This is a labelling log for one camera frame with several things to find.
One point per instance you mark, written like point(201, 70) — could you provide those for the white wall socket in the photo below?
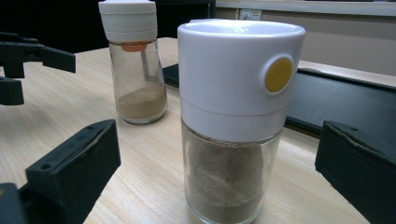
point(250, 14)

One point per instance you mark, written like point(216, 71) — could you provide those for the dark curtain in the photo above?
point(56, 18)

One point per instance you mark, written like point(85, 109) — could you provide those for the yellow button seasoning shaker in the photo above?
point(230, 93)

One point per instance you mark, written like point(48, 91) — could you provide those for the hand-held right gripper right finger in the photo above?
point(358, 177)

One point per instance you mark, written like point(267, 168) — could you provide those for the tall glass seasoning shaker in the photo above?
point(130, 21)

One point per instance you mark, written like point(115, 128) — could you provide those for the black two-tier shelf rack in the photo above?
point(342, 102)

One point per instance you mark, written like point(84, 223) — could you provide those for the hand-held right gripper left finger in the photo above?
point(71, 174)

